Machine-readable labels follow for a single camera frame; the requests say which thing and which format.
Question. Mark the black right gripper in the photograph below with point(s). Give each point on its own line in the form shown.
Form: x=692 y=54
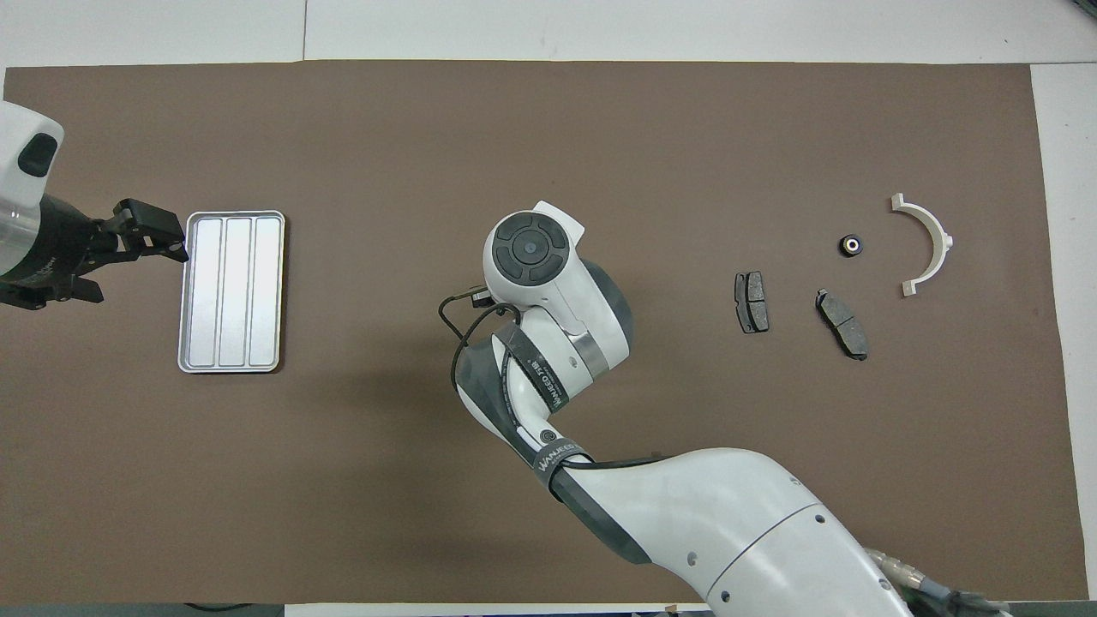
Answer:
x=481 y=299

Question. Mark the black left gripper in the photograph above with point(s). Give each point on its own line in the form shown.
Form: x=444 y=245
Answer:
x=68 y=248

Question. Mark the large black bearing gear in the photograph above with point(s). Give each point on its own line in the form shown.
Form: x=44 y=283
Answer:
x=849 y=245

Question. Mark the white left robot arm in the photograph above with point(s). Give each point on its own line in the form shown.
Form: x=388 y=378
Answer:
x=21 y=188

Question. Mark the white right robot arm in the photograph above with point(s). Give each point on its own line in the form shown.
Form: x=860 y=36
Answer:
x=728 y=514

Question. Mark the silver metal tray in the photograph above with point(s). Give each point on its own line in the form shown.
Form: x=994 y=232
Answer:
x=231 y=291

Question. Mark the brown table mat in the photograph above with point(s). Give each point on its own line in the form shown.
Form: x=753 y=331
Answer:
x=343 y=514

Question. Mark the dark rectangular brake pad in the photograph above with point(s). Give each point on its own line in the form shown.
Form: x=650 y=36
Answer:
x=752 y=302

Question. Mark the dark curved brake pad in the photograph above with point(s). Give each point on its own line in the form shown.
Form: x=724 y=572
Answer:
x=842 y=324

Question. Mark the white curved plastic bracket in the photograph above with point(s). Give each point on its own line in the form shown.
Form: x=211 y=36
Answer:
x=938 y=231

